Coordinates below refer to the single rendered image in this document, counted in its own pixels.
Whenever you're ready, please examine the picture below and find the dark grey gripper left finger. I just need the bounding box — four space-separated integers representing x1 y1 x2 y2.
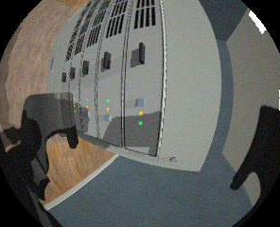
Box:
7 92 79 201

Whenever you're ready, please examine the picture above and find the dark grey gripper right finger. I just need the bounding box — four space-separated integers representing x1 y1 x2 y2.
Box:
230 105 280 227

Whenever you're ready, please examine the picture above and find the white server rack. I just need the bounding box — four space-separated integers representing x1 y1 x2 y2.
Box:
46 0 221 171

